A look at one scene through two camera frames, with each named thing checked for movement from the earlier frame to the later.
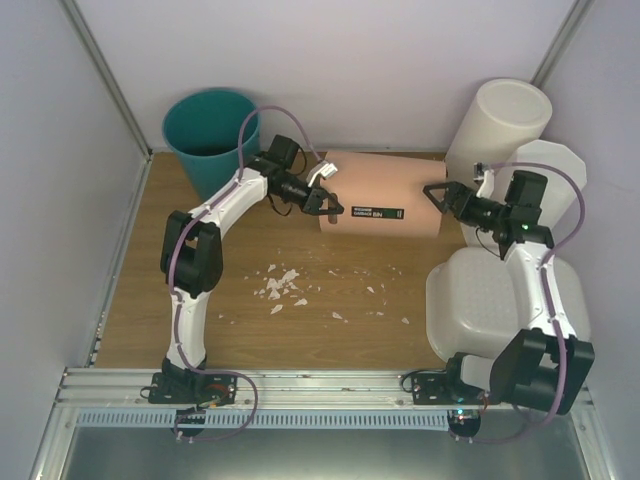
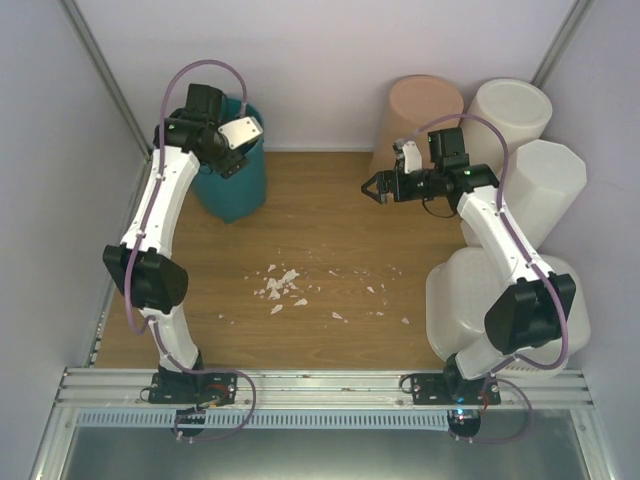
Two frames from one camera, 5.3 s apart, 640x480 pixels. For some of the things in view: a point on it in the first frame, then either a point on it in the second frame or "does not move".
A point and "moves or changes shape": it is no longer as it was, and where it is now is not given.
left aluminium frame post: x=107 y=76 does not move
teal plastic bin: x=203 y=127 moves or changes shape
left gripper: x=315 y=201 → x=228 y=167
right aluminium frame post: x=561 y=40 does not move
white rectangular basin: x=472 y=301 does not move
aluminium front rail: x=331 y=390 does not move
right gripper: x=455 y=191 → x=383 y=179
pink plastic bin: x=383 y=194 → x=413 y=101
